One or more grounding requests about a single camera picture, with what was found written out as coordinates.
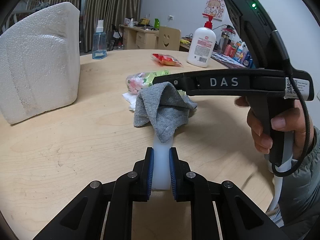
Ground white foam strip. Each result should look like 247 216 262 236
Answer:
152 134 174 191

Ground grey sock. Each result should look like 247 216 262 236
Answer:
133 82 197 143

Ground green pink plastic bag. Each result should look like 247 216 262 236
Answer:
125 69 186 98

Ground white cloth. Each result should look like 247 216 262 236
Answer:
122 92 137 111

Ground person's right hand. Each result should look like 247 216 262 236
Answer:
235 96 314 160

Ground red snack packet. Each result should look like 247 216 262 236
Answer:
152 53 182 67

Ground white lotion pump bottle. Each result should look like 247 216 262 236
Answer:
187 13 216 68

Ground wooden smiley face chair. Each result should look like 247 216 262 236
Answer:
157 26 181 51

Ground toiletry bottles cluster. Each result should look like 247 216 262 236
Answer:
217 24 255 68

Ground green bottle on desk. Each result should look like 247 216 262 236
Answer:
154 18 160 29

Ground wooden desk with drawers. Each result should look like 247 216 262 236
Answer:
119 25 159 50

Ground blue spray bottle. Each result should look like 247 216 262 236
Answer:
92 20 107 60

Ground grey jacket sleeve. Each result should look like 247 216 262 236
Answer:
279 128 319 239

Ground white styrofoam box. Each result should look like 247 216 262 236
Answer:
1 2 80 125

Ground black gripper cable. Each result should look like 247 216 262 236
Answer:
269 29 318 178

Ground anime girl wall picture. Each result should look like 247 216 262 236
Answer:
204 0 226 21

